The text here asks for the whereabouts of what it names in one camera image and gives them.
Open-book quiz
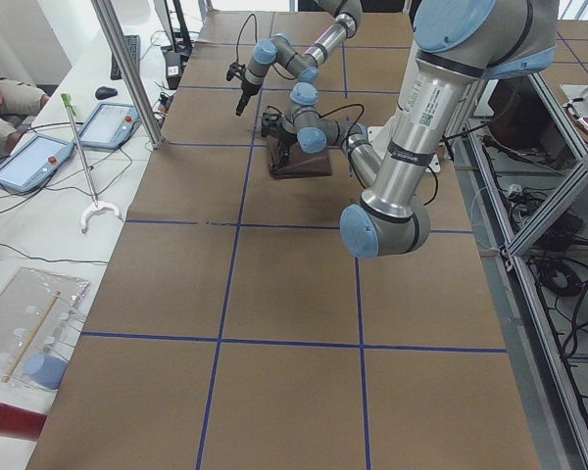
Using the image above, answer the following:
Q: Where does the seated person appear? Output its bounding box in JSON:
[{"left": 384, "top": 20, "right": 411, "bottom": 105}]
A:
[{"left": 0, "top": 77, "right": 49, "bottom": 155}]

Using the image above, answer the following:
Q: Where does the brown paper table cover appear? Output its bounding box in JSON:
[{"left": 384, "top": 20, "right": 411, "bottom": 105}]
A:
[{"left": 29, "top": 12, "right": 539, "bottom": 469}]

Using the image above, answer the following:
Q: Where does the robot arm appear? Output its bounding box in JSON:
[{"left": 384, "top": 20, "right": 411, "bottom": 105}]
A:
[
  {"left": 225, "top": 0, "right": 363, "bottom": 116},
  {"left": 279, "top": 1, "right": 559, "bottom": 259}
]

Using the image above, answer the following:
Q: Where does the clear plastic bag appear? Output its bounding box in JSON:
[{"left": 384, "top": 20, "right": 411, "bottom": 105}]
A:
[{"left": 0, "top": 268, "right": 90, "bottom": 390}]

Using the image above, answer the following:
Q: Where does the near teach pendant tablet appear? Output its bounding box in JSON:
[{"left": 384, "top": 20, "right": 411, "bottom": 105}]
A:
[{"left": 0, "top": 135, "right": 74, "bottom": 192}]

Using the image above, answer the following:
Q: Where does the black keyboard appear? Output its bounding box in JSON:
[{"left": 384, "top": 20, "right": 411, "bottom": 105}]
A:
[{"left": 110, "top": 33, "right": 142, "bottom": 81}]

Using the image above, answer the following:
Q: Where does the reacher grabber stick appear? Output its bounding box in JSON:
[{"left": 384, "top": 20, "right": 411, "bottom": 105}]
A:
[{"left": 60, "top": 93, "right": 123, "bottom": 234}]

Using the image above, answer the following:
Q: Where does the blue plastic cup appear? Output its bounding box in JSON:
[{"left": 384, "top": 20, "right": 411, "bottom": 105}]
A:
[{"left": 24, "top": 353, "right": 68, "bottom": 390}]

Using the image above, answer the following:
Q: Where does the far teach pendant tablet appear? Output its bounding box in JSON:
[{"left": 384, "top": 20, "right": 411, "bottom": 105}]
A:
[{"left": 79, "top": 102, "right": 139, "bottom": 150}]

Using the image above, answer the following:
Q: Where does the teach pendant tablet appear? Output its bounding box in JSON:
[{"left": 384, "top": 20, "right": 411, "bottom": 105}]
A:
[
  {"left": 0, "top": 135, "right": 74, "bottom": 192},
  {"left": 79, "top": 102, "right": 139, "bottom": 150}
]

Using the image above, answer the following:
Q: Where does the red cylinder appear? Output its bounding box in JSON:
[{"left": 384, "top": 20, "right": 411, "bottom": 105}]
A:
[{"left": 0, "top": 402, "right": 47, "bottom": 442}]

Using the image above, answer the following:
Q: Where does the aluminium frame post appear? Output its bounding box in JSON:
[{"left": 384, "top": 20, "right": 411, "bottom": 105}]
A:
[{"left": 91, "top": 0, "right": 164, "bottom": 149}]

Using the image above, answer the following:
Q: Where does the brown t-shirt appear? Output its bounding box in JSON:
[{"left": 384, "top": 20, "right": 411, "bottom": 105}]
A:
[{"left": 267, "top": 136, "right": 332, "bottom": 179}]

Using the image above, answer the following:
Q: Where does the black computer mouse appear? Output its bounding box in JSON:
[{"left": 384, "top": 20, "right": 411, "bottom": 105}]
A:
[{"left": 94, "top": 86, "right": 118, "bottom": 100}]

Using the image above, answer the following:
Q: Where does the wooden stick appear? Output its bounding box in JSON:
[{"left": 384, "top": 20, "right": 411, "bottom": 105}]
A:
[{"left": 1, "top": 291, "right": 61, "bottom": 383}]

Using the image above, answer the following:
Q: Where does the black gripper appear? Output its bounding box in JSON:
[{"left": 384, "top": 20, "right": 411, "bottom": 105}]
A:
[
  {"left": 235, "top": 81, "right": 261, "bottom": 117},
  {"left": 277, "top": 128, "right": 297, "bottom": 166}
]

